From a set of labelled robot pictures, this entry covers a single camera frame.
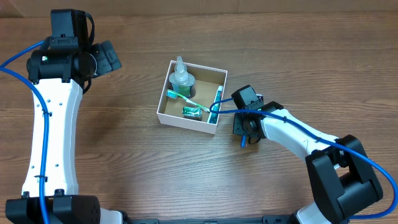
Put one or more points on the green soap packet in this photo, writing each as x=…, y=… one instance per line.
x=192, y=113

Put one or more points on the blue disposable razor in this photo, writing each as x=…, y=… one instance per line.
x=243, y=141

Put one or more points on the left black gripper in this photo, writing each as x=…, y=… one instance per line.
x=109, y=56

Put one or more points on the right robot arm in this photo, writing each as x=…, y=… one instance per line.
x=342, y=184

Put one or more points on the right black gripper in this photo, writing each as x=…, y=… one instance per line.
x=237, y=125

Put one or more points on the clear soap pump bottle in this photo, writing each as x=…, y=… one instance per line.
x=181, y=81

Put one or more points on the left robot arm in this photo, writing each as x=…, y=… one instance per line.
x=60, y=70

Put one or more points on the green toothbrush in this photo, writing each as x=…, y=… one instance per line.
x=174, y=94

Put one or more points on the teal toothpaste tube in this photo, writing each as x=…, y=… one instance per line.
x=213, y=117

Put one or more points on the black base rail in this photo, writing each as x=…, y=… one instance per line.
x=266, y=219

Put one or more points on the white cardboard box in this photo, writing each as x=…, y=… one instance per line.
x=207, y=82

